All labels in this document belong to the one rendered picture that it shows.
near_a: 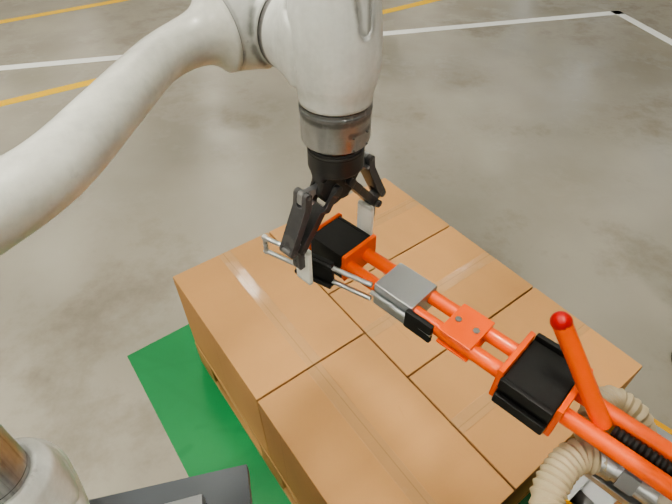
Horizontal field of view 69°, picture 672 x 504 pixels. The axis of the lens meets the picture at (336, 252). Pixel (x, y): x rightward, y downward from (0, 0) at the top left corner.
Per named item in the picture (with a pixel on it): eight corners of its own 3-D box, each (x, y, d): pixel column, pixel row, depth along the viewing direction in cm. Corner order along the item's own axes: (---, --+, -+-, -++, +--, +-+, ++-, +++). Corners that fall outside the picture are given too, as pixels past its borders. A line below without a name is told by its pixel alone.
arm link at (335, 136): (388, 98, 59) (385, 141, 63) (334, 75, 63) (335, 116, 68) (336, 127, 54) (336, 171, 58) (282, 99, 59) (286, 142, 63)
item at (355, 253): (375, 257, 80) (377, 235, 77) (344, 281, 77) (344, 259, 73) (338, 233, 85) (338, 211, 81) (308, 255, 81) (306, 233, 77)
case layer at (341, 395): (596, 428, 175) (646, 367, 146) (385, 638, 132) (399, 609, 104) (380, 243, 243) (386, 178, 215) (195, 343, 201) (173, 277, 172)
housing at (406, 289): (435, 303, 74) (439, 284, 71) (407, 330, 70) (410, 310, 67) (399, 280, 77) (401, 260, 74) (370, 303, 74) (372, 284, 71)
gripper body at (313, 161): (333, 165, 59) (333, 223, 65) (379, 138, 63) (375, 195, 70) (291, 142, 62) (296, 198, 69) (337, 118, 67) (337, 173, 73)
